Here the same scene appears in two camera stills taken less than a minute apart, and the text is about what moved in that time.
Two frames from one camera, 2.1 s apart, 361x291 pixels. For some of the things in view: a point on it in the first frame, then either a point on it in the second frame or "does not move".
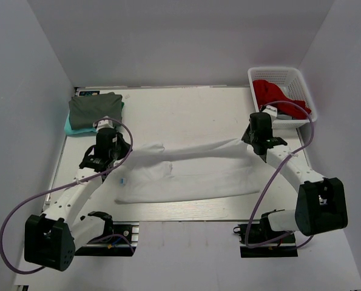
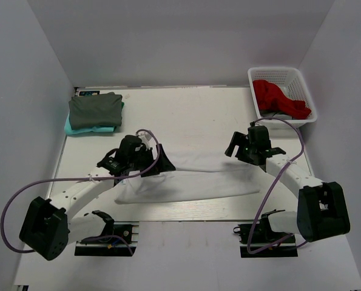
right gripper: x=246 y=137 → x=240 y=139
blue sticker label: x=89 y=93 does not move
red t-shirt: x=266 y=92 does not move
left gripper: x=126 y=146 → x=165 y=165
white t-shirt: x=153 y=172 does not move
